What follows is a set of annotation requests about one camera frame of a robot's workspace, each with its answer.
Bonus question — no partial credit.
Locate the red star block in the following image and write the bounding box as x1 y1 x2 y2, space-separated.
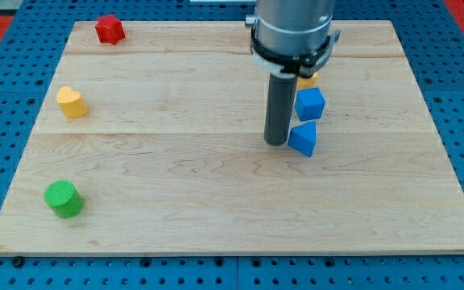
95 14 126 45

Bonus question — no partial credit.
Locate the yellow heart block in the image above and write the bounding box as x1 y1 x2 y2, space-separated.
56 86 89 118

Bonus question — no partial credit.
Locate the light wooden board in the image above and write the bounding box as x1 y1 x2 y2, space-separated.
0 21 464 257

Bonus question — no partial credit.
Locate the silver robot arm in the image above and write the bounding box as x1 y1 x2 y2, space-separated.
245 0 341 78

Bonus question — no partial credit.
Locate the blue triangle block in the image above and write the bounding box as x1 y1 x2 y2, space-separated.
288 121 317 157

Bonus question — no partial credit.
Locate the yellow block behind arm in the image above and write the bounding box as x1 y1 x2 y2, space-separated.
296 72 319 90

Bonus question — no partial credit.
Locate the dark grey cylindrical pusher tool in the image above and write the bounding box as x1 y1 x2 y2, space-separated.
263 75 297 146

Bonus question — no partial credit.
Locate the green cylinder block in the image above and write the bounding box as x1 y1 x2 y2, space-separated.
43 180 84 219

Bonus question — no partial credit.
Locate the blue cube block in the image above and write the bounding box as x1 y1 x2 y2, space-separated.
295 87 325 121

